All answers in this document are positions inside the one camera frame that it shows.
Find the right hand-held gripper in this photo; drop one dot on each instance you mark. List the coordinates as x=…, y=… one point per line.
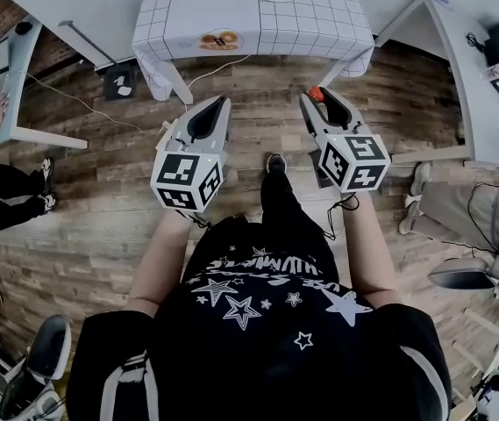
x=354, y=162

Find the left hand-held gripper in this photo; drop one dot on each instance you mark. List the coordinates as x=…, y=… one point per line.
x=187, y=178

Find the red strawberry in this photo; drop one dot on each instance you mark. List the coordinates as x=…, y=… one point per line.
x=315, y=92

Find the person's right forearm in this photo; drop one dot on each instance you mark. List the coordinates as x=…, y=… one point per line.
x=369, y=252

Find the person's left forearm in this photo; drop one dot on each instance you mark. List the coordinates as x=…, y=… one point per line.
x=161, y=266

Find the white table leg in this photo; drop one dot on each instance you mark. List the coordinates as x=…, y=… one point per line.
x=181, y=83
x=334, y=73

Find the person's black shoe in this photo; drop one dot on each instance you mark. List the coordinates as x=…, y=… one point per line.
x=276, y=163

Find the doughnut picture print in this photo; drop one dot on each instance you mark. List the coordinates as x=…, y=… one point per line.
x=219, y=40

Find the black floor box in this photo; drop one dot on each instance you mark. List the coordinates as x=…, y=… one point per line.
x=120, y=83

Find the person's black trouser leg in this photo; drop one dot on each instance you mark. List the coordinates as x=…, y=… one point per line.
x=280, y=204

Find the white checked tablecloth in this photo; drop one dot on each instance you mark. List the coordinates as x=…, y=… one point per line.
x=275, y=24

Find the clear plastic bottle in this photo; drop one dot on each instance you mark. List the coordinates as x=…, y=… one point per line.
x=496, y=71

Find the pale blue side table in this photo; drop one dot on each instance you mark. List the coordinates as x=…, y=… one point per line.
x=12, y=103

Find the black computer mouse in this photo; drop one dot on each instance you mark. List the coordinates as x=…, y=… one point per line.
x=23, y=27

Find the grey office chair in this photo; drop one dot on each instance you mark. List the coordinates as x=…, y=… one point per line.
x=472, y=274
x=43, y=358

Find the black star print shirt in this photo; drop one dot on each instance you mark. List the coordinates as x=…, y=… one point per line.
x=258, y=344

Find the white desk with grey frame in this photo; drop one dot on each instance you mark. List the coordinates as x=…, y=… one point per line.
x=464, y=81

